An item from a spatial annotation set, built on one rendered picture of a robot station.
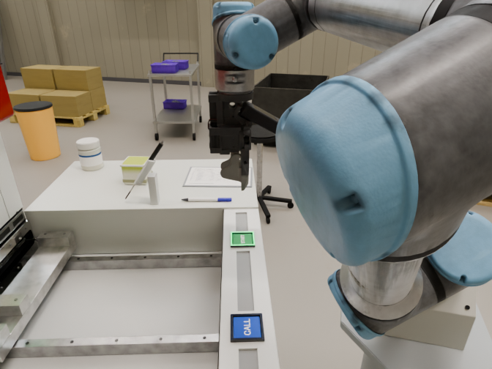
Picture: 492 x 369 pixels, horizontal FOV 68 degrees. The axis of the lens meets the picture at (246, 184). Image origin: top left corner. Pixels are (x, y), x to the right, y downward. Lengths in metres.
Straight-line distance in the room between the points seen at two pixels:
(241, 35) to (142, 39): 7.71
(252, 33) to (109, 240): 0.74
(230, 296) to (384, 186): 0.55
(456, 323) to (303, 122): 0.71
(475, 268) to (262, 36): 0.45
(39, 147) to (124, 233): 3.31
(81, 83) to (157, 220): 4.76
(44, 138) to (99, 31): 4.80
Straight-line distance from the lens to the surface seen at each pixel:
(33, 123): 4.24
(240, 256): 0.82
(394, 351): 0.87
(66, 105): 5.46
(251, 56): 0.56
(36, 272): 1.03
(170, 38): 7.94
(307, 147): 0.21
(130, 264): 1.04
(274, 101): 4.01
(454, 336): 0.90
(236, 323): 0.67
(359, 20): 0.46
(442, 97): 0.22
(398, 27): 0.40
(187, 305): 0.91
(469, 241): 0.64
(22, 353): 0.91
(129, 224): 1.05
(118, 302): 0.96
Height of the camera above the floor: 1.45
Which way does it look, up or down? 26 degrees down
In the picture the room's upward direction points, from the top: straight up
